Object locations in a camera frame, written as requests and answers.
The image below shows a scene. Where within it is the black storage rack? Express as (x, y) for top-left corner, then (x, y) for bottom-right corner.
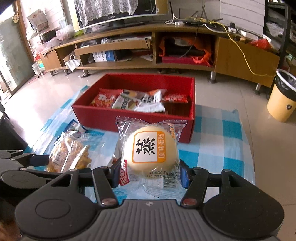
(263, 0), (296, 70)

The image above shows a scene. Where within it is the red snack bag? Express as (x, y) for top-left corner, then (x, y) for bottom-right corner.
(90, 88), (124, 107)

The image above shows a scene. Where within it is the white plastic bag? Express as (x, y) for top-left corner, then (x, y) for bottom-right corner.
(63, 53), (81, 71)

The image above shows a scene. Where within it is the white packet with orange food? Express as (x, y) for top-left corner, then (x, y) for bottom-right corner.
(134, 101), (166, 114)

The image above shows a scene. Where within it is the white green wafer packet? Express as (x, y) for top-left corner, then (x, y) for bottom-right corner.
(111, 91), (142, 111)

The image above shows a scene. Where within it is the flat red box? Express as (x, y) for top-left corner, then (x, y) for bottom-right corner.
(162, 56), (210, 66)

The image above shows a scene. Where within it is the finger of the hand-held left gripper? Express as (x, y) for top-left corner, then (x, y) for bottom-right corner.
(0, 149), (50, 168)
(25, 169), (70, 186)

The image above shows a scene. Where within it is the yellow cable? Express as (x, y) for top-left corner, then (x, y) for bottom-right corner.
(190, 16), (278, 77)

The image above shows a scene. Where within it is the red sachet packet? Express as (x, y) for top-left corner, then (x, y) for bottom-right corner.
(161, 94), (191, 104)

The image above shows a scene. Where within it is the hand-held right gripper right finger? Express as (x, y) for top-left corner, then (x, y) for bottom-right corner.
(179, 159), (249, 207)

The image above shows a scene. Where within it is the red cardboard box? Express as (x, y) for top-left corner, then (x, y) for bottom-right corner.
(71, 73), (196, 144)

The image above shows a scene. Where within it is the blue cookie packet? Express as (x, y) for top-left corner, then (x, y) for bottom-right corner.
(65, 119), (86, 133)

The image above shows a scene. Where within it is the wooden tv stand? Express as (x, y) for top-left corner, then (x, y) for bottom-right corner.
(39, 23), (281, 88)

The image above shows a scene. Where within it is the white lace cloth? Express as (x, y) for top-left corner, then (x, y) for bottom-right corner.
(74, 0), (139, 16)

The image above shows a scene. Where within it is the glass door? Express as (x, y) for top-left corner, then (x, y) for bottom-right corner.
(0, 20), (36, 94)

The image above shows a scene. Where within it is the blue white carton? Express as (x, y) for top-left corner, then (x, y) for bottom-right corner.
(92, 50), (116, 62)

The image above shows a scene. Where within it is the television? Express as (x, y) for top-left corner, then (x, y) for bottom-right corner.
(73, 0), (170, 32)

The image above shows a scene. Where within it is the steamed cake packet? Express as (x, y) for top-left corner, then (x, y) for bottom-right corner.
(116, 116), (187, 199)

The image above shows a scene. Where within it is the yellow trash bin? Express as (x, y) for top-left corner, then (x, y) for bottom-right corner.
(267, 68), (296, 123)

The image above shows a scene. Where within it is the black router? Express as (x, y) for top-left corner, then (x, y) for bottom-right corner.
(165, 1), (223, 26)

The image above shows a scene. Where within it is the blue checked tablecloth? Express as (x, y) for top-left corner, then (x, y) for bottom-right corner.
(30, 86), (256, 205)

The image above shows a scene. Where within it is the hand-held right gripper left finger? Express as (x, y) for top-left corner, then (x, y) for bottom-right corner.
(50, 157), (122, 207)

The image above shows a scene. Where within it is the clear waffle packet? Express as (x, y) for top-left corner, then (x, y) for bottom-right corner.
(45, 131), (93, 173)

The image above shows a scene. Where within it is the orange plastic bag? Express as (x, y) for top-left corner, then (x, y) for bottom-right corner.
(158, 35), (214, 68)

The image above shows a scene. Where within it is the red plastic bag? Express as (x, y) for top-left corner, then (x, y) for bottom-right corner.
(250, 38), (273, 50)

